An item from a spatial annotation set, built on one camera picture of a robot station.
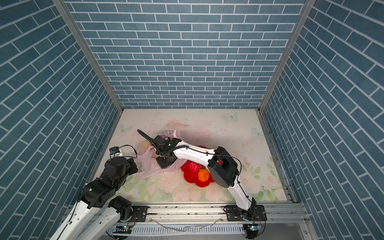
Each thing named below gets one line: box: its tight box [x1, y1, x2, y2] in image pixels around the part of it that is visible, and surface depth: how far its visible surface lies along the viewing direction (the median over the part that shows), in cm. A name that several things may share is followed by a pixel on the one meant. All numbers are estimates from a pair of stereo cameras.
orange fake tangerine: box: [198, 168, 210, 182], surface depth 84 cm
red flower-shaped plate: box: [180, 160, 215, 188], surface depth 86 cm
